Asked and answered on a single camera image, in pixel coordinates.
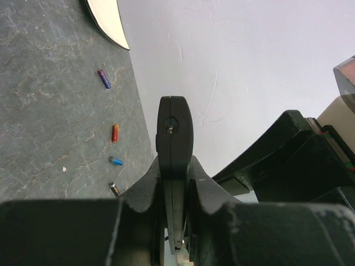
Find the purple blue battery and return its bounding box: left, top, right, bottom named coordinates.
left=98, top=69, right=111, bottom=89

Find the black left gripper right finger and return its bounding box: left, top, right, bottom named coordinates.
left=188, top=157, right=354, bottom=265

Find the white square plate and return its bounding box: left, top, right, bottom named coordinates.
left=85, top=0, right=130, bottom=51

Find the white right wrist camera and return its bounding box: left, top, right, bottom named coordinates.
left=317, top=57, right=354, bottom=151

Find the dark battery near base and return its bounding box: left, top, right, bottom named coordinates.
left=109, top=182, right=120, bottom=197

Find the orange red battery right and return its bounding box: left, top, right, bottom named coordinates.
left=111, top=124, right=119, bottom=143

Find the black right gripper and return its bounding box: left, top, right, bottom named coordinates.
left=213, top=110, right=354, bottom=205

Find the blue battery near right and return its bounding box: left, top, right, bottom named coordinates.
left=108, top=156, right=123, bottom=166

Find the black remote control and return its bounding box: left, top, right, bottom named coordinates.
left=156, top=96, right=194, bottom=254

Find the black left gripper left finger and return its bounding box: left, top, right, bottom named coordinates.
left=1, top=161, right=164, bottom=265

